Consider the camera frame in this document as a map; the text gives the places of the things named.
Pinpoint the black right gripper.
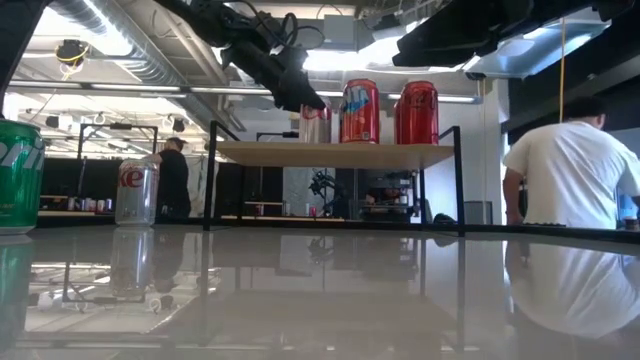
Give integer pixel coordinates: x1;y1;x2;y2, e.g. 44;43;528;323
392;0;591;67

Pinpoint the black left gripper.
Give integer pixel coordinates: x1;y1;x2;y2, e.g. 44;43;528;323
219;39;327;113

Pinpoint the silver Diet Coke can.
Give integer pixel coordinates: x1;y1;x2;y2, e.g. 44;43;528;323
114;158;160;227
298;102;333;145

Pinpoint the orange-red Fanta can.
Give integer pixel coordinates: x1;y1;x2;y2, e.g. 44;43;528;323
338;78;380;145

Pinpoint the red Coca-Cola can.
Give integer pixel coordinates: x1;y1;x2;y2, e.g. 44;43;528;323
393;79;440;146

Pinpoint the green Sprite can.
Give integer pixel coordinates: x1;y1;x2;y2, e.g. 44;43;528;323
0;118;46;236

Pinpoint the wooden shelf with black legs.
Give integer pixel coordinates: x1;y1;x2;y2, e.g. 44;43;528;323
202;119;467;237

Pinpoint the black background bar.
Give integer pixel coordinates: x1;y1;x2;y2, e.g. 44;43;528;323
255;130;301;143

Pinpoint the ceiling light strip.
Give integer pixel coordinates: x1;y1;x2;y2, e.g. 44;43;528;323
438;93;484;105
9;79;281;99

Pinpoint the black background machine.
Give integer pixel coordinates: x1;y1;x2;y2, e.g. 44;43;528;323
358;169;424;224

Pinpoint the person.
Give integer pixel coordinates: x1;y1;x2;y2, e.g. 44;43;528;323
501;96;640;231
143;136;193;224

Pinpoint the grey trash bin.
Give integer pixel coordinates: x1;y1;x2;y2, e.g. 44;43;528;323
463;200;495;226

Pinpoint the wooden background table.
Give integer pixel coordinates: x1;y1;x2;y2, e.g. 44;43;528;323
32;195;117;219

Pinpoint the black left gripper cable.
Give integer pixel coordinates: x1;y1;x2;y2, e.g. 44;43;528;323
239;0;327;54

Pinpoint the yellow hanging cable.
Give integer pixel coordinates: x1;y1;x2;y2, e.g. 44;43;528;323
558;17;569;124

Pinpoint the black aluminium table frame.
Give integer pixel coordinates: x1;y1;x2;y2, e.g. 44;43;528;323
29;214;640;246

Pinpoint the silver spiral ventilation duct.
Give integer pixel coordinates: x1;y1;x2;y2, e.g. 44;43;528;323
47;0;236;132

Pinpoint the black background gantry frame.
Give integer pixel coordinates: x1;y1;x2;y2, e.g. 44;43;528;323
77;122;160;161

